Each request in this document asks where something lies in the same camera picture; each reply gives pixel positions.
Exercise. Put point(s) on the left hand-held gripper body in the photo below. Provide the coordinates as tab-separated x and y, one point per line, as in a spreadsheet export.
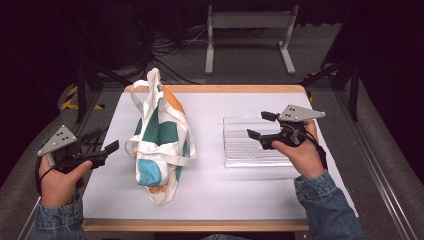
58	139

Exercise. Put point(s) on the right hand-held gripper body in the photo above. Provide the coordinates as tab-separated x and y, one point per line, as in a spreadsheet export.
298	114

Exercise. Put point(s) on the clear plastic tray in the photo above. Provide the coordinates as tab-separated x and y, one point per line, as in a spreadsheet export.
246	150

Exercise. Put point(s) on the white patterned tote bag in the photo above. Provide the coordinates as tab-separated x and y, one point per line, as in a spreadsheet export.
160	143

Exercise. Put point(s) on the person's left hand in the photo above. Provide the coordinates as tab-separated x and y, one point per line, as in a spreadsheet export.
58	183

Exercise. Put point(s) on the person's right hand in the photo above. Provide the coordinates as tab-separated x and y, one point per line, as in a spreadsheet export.
305	158

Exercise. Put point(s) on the yellow black hazard tape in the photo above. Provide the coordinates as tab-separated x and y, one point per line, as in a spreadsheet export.
68	101

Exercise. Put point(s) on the black tripod stand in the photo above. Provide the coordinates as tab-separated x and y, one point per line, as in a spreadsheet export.
353	83
83	86

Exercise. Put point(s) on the white table mat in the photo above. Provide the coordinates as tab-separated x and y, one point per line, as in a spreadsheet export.
213	193

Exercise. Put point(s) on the white metal stand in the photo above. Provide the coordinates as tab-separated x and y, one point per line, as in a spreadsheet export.
250	20

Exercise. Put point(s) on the aluminium floor rail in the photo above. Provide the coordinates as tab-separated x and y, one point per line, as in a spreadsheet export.
376	166

